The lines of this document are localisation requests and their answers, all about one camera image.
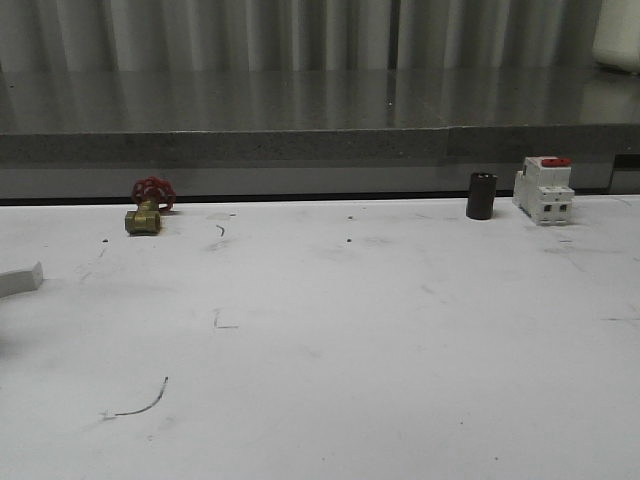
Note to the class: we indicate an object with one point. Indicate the brass valve red handwheel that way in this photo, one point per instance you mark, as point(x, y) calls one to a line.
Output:
point(153, 198)

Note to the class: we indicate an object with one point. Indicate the white circuit breaker red switch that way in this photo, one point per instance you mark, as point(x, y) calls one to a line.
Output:
point(542, 191)

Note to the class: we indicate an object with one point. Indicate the white half-ring pipe clamp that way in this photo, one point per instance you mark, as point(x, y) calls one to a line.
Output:
point(21, 280)

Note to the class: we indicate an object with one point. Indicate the white pleated curtain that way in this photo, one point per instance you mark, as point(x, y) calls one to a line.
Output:
point(190, 36)

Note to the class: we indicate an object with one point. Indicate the white container on counter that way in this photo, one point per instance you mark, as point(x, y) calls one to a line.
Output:
point(616, 40)

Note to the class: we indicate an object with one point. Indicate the grey stone countertop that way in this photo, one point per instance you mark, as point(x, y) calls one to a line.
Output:
point(92, 135)

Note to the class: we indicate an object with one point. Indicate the dark brown cylindrical coupling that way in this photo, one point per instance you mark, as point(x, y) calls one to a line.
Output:
point(481, 195)

